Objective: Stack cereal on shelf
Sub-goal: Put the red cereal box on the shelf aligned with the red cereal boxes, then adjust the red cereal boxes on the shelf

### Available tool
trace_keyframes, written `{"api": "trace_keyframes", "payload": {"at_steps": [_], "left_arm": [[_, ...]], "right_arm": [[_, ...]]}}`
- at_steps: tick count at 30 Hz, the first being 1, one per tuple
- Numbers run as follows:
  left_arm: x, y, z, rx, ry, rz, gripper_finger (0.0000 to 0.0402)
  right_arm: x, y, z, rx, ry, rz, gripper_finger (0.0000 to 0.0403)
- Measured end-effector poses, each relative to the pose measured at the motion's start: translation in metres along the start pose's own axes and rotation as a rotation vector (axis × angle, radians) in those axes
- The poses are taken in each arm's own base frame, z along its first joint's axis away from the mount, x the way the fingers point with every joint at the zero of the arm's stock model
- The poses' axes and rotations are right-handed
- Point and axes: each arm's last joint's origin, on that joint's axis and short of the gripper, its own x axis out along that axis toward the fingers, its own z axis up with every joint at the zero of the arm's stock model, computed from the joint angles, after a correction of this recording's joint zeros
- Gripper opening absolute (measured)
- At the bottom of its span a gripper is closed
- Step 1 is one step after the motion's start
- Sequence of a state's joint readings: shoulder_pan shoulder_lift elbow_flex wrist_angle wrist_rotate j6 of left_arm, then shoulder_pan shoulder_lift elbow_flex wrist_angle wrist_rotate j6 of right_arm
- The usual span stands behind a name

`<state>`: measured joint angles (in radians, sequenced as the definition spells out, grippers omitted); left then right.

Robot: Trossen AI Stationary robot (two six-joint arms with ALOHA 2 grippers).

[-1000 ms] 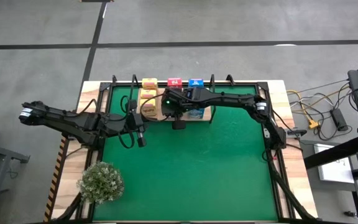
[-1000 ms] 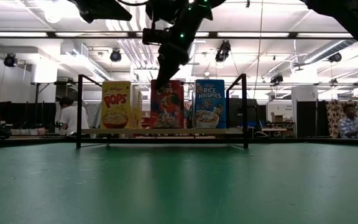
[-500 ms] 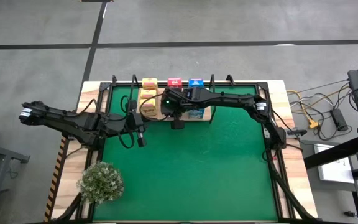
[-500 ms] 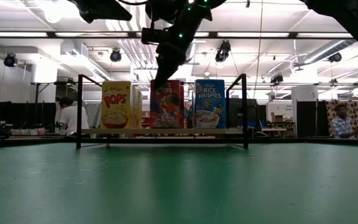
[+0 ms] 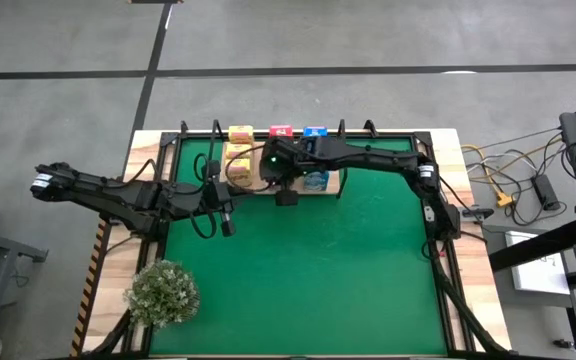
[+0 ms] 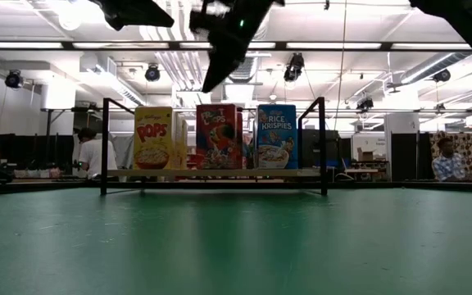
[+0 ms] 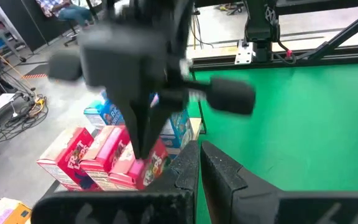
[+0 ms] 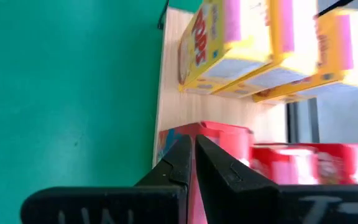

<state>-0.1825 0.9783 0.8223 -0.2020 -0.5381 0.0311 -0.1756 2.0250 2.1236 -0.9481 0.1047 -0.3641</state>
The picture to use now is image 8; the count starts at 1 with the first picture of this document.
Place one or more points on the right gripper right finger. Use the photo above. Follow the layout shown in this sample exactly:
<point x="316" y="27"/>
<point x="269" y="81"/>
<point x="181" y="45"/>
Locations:
<point x="244" y="202"/>

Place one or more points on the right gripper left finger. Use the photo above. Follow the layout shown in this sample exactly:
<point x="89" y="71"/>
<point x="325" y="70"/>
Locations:
<point x="154" y="202"/>

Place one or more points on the yellow Corn Pops cereal box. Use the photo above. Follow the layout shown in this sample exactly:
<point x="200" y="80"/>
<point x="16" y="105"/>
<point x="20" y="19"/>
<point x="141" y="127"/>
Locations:
<point x="210" y="46"/>
<point x="353" y="46"/>
<point x="300" y="37"/>

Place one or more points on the light wooden board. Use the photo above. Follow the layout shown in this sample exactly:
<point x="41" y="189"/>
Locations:
<point x="197" y="109"/>

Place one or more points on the green table mat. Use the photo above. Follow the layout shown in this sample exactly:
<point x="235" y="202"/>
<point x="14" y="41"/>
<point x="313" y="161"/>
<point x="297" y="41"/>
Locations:
<point x="73" y="93"/>

